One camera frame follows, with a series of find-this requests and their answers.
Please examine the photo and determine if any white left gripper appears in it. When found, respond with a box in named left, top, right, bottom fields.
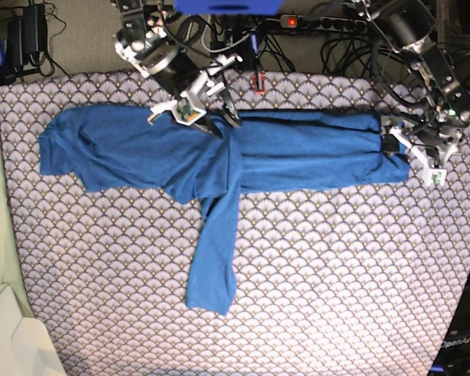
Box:
left=381, top=114, right=463, bottom=186

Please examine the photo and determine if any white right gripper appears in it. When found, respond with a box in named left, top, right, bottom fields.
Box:
left=147, top=53, right=244, bottom=139

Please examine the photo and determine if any blue long-sleeve T-shirt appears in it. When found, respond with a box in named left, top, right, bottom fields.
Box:
left=38, top=105, right=410, bottom=315

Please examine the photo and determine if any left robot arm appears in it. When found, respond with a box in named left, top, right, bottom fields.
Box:
left=355, top=1, right=470, bottom=186

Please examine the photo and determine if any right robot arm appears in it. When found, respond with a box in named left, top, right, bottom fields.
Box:
left=111, top=1, right=243, bottom=138

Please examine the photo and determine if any red and grey table clamp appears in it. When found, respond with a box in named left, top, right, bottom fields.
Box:
left=251, top=70, right=266, bottom=95

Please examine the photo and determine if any fan-patterned table cloth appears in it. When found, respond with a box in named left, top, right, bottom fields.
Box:
left=0, top=72, right=470, bottom=375

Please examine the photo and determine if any black power adapter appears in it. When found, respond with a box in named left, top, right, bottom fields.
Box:
left=5, top=3, right=48, bottom=68

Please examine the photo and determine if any black OpenArm base box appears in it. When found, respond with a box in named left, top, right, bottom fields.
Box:
left=428, top=276, right=470, bottom=375

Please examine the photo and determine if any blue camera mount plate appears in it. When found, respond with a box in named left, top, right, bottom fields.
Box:
left=174, top=0, right=283, bottom=16

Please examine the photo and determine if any black power strip red switch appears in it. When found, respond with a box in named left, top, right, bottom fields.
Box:
left=277, top=14, right=367, bottom=34

